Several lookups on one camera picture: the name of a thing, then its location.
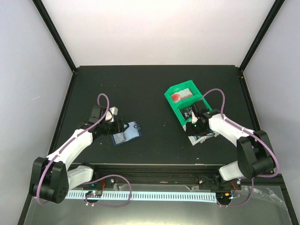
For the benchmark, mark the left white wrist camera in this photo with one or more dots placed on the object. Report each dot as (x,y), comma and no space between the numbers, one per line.
(113,111)

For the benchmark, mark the black aluminium frame rail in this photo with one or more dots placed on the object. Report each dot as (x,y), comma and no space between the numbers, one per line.
(201,175)

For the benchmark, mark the light blue slotted cable duct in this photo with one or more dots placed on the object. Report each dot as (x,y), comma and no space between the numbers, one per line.
(146,196)

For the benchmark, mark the green bin with black cards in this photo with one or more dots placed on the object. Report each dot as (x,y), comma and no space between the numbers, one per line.
(186,103)

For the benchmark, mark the small electronics board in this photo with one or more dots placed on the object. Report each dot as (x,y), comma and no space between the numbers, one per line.
(94,193)

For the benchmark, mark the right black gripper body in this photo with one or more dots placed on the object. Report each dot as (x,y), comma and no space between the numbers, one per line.
(196,130)

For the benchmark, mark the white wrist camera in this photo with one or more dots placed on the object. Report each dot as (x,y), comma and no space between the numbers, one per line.
(113,111)
(194,118)

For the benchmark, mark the green bin with red cards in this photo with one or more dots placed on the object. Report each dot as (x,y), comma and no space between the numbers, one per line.
(188,84)

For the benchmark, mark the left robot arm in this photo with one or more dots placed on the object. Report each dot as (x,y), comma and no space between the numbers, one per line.
(51,178)

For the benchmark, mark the red white card stack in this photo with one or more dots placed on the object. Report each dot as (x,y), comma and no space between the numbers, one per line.
(181,95)

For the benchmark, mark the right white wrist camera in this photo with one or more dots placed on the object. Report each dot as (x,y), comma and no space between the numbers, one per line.
(194,118)

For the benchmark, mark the blue card holder wallet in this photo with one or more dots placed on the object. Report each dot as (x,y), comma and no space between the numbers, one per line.
(132,131)

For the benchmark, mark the right black frame post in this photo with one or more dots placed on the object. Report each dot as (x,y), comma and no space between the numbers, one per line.
(274,10)

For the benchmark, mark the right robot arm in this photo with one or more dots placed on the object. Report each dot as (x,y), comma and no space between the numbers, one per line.
(255,156)

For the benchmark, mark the black VIP card stack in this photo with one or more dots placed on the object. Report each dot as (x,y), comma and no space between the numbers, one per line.
(186,113)

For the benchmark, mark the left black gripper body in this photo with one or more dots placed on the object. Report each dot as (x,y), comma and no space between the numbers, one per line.
(112,130)

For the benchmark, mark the black frame post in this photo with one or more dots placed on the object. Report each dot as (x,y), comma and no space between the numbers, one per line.
(274,10)
(54,33)

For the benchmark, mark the white bin with blue cards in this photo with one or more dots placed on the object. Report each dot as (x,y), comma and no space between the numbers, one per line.
(200,139)

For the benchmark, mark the left black frame post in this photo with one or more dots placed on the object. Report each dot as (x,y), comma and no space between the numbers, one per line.
(54,33)

